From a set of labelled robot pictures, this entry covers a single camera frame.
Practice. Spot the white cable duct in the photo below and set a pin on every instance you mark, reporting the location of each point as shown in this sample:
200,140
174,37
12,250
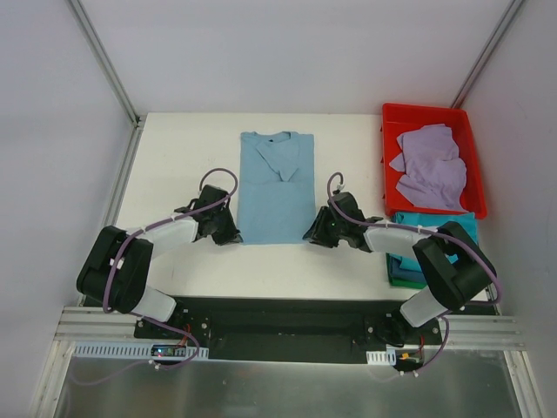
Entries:
139,351
391,357

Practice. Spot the aluminium frame post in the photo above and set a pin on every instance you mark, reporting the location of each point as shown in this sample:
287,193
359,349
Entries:
495,40
104,62

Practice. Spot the right aluminium frame post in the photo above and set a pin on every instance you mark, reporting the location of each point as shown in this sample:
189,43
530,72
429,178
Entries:
495,40

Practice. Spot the dark blue folded t-shirt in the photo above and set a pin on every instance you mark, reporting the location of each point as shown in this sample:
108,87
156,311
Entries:
394,269

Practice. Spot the red plastic bin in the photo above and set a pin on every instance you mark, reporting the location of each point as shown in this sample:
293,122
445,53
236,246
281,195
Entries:
399,118

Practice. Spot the light blue printed t-shirt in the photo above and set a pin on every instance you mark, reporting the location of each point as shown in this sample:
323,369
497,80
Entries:
276,198

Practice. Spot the green folded t-shirt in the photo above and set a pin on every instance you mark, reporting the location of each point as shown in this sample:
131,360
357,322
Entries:
401,283

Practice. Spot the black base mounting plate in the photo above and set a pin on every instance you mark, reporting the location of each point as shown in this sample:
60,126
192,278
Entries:
305,331

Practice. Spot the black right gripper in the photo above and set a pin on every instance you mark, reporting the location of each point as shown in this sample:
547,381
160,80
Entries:
325,229

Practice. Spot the teal folded t-shirt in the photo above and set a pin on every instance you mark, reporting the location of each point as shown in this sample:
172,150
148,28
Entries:
466,220

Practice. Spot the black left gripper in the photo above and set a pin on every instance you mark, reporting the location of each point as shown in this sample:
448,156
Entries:
224,226

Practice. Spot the left white cable duct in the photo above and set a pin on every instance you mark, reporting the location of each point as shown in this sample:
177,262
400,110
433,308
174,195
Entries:
139,351

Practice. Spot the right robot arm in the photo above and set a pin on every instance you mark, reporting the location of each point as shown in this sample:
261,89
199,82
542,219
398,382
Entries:
454,267

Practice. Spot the lavender t-shirt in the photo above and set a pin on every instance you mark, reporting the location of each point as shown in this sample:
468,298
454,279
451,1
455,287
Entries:
433,175

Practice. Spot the left aluminium frame post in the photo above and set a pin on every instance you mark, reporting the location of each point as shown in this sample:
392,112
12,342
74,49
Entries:
104,62

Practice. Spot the right white cable duct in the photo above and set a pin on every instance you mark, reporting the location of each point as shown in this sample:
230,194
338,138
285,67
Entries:
391,357

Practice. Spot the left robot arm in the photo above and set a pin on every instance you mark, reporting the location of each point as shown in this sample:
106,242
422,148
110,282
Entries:
116,270

